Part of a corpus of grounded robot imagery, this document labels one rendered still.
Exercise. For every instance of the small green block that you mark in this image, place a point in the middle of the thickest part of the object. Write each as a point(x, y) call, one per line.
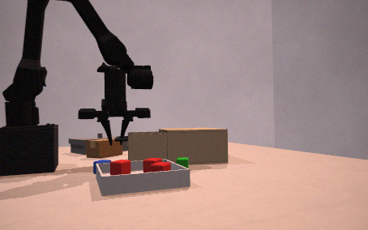
point(183, 162)

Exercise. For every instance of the red block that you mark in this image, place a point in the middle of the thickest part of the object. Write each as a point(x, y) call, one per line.
point(120, 167)
point(148, 162)
point(160, 166)

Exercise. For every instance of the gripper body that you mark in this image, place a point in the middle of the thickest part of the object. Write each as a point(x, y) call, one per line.
point(115, 100)

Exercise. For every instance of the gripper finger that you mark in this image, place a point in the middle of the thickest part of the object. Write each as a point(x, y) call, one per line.
point(106, 125)
point(124, 126)

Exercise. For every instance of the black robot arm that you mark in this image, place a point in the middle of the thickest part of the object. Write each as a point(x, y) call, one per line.
point(30, 76)

